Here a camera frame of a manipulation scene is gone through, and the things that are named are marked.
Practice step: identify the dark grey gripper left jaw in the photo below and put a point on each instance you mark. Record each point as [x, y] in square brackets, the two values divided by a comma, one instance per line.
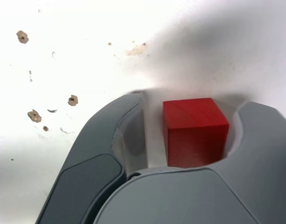
[91, 163]

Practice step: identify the red cube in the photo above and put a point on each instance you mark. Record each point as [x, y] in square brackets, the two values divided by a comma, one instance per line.
[194, 130]

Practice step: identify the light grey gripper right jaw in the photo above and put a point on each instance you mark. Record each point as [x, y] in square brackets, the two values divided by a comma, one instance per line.
[192, 200]

